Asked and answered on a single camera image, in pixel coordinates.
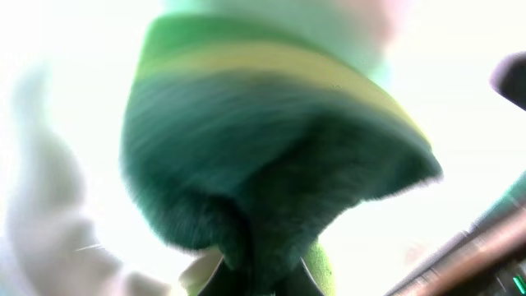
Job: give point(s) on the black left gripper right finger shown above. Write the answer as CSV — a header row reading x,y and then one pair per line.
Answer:
x,y
300,282

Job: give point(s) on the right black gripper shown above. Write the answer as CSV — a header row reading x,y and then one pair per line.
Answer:
x,y
508,79

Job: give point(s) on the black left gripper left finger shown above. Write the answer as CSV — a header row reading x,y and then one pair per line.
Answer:
x,y
223,282

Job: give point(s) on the green yellow sponge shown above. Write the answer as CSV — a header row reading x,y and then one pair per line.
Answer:
x,y
242,136

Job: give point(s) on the white plate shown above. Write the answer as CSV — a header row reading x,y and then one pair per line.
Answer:
x,y
66,66

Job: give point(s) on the large dark green tray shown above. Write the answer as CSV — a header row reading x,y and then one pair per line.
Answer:
x,y
488,259

